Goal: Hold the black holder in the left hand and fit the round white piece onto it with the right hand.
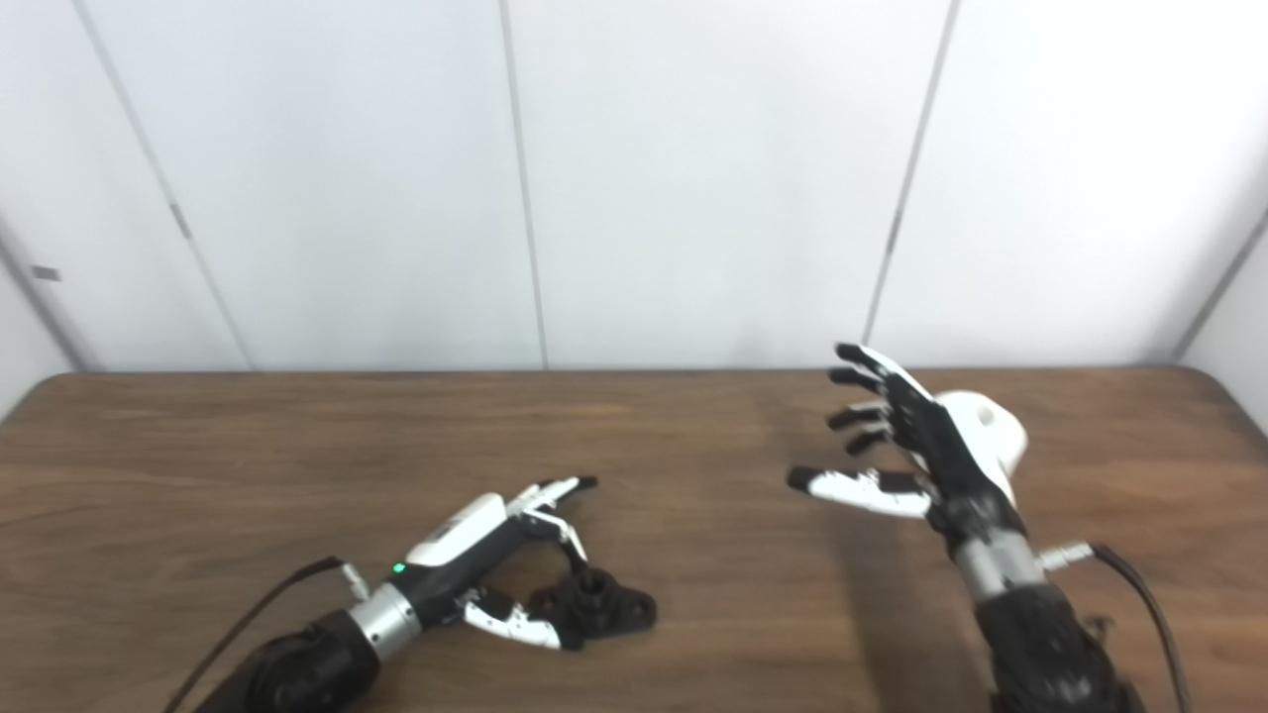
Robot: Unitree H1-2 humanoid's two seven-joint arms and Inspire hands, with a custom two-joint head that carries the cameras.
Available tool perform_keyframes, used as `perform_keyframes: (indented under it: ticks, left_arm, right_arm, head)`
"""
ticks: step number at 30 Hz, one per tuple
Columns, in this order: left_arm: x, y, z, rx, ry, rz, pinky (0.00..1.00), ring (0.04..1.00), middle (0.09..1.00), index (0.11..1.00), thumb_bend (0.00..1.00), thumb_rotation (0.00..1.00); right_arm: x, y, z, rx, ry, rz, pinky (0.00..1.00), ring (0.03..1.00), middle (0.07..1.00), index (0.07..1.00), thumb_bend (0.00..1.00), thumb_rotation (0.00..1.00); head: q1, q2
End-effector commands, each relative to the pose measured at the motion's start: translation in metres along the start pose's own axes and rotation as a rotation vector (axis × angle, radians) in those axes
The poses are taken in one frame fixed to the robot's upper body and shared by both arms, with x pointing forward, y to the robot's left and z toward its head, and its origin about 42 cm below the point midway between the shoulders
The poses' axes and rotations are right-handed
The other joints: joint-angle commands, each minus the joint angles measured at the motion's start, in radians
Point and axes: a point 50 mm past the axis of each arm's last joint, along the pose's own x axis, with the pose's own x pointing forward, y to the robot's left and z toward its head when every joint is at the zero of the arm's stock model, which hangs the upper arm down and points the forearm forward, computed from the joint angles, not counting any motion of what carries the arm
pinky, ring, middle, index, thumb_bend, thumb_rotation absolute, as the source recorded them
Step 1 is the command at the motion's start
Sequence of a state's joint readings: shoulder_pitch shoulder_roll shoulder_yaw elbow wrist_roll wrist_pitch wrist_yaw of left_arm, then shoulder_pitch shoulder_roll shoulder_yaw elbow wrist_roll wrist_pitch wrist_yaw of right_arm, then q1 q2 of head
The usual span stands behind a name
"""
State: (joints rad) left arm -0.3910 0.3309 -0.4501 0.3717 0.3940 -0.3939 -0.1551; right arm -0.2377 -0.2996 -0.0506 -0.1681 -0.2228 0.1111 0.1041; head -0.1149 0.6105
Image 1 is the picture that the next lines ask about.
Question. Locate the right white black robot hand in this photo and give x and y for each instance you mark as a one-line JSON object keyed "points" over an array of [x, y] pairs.
{"points": [[941, 446]]}

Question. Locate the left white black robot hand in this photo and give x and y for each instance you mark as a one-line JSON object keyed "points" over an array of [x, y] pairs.
{"points": [[461, 555]]}

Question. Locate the round white plastic piece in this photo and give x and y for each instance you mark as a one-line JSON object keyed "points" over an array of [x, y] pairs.
{"points": [[996, 431]]}

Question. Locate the black flanged holder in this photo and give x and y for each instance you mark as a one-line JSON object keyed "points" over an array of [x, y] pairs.
{"points": [[609, 609]]}

